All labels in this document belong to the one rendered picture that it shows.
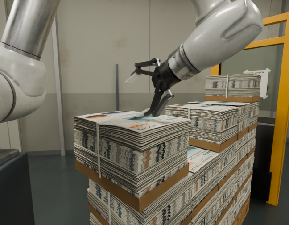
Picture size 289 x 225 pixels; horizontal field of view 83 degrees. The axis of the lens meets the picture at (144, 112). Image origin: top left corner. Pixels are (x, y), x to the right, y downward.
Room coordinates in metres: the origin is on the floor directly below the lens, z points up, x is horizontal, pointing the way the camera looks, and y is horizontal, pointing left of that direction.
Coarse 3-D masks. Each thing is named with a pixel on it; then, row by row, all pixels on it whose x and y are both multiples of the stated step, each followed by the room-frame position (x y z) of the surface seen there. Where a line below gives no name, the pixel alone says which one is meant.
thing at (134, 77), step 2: (134, 74) 0.59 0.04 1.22; (136, 74) 0.59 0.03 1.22; (138, 74) 0.60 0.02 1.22; (140, 74) 0.60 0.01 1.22; (132, 76) 0.60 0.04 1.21; (134, 76) 0.60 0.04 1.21; (136, 76) 0.61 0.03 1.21; (138, 76) 0.61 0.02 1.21; (128, 78) 0.61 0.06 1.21; (130, 78) 0.61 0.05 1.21; (132, 78) 0.61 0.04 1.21; (134, 78) 0.61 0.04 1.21; (136, 78) 0.62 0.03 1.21; (126, 80) 0.62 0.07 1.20; (128, 80) 0.61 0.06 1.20; (130, 80) 0.62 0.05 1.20; (132, 80) 0.63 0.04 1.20; (134, 80) 0.63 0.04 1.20; (124, 82) 0.63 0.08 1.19; (126, 82) 0.62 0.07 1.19; (128, 82) 0.63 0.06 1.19; (130, 82) 0.63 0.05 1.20
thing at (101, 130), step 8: (112, 120) 0.58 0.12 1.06; (120, 120) 0.58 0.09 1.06; (104, 128) 0.51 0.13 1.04; (96, 136) 0.55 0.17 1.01; (104, 136) 0.51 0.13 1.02; (96, 144) 0.54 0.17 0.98; (104, 144) 0.51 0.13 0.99; (96, 152) 0.54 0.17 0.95; (104, 152) 0.51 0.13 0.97; (96, 160) 0.54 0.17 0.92; (96, 168) 0.54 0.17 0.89; (104, 176) 0.51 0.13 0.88
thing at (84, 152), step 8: (104, 112) 0.75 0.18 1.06; (112, 112) 0.74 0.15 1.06; (120, 112) 0.75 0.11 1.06; (128, 112) 0.76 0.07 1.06; (136, 112) 0.76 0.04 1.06; (80, 120) 0.62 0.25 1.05; (88, 120) 0.57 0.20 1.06; (96, 120) 0.57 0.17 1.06; (80, 128) 0.62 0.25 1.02; (88, 128) 0.58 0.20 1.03; (80, 136) 0.62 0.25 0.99; (88, 136) 0.58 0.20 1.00; (80, 144) 0.62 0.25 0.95; (88, 144) 0.58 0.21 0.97; (80, 152) 0.61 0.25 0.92; (88, 152) 0.57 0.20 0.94; (80, 160) 0.63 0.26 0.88; (88, 160) 0.57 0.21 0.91
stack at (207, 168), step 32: (192, 160) 0.75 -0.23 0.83; (224, 160) 0.91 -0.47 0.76; (96, 192) 0.65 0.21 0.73; (192, 192) 0.63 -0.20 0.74; (224, 192) 0.91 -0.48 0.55; (96, 224) 0.65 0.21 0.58; (128, 224) 0.49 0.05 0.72; (160, 224) 0.48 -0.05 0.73; (192, 224) 0.64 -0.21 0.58; (224, 224) 0.94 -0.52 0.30
